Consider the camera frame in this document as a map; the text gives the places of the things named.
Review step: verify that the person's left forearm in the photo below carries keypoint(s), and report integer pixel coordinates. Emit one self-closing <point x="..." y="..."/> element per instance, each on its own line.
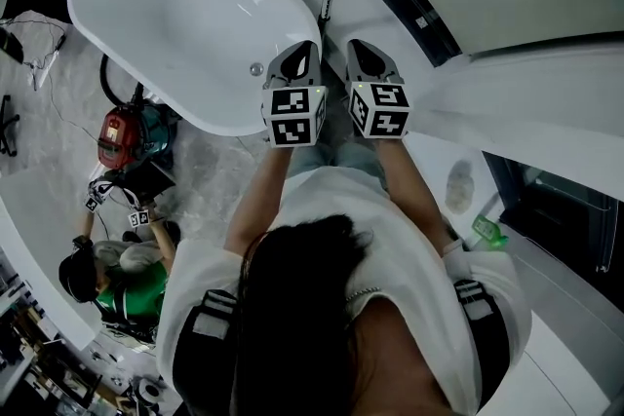
<point x="258" y="200"/>

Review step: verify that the white bathtub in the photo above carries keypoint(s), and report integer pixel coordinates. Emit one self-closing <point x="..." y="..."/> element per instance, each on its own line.
<point x="195" y="14"/>

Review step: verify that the person's white shirt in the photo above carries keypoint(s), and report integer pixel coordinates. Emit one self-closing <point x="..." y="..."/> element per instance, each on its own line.
<point x="341" y="209"/>

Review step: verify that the grey round pad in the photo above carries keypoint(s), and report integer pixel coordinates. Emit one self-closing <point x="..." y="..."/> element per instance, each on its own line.
<point x="459" y="187"/>

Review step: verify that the black flat box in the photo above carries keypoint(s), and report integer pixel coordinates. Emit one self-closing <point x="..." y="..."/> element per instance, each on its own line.
<point x="146" y="177"/>

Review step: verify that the person's right forearm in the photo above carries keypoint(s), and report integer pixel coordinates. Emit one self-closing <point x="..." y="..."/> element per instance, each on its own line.
<point x="414" y="195"/>

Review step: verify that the green bottle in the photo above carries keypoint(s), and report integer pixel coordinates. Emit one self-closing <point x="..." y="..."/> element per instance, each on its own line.
<point x="487" y="231"/>

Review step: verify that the person's light blue jeans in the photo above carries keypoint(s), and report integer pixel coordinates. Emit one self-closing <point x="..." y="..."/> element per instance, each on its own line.
<point x="351" y="156"/>

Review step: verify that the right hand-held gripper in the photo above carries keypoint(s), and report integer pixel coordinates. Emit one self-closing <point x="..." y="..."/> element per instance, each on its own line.
<point x="385" y="117"/>

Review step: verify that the dark glass cabinet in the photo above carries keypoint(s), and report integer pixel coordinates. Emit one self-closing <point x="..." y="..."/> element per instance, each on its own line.
<point x="560" y="219"/>

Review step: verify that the red and teal vacuum cleaner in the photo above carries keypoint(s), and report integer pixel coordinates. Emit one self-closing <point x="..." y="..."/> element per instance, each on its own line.
<point x="131" y="136"/>

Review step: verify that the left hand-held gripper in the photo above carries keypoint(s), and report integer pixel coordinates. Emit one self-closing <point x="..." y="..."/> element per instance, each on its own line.
<point x="290" y="112"/>

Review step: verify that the black chair base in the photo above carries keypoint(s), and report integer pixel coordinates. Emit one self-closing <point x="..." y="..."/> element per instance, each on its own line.
<point x="7" y="126"/>

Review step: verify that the cluttered shelf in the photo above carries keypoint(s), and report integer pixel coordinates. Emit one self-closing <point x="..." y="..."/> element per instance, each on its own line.
<point x="29" y="355"/>

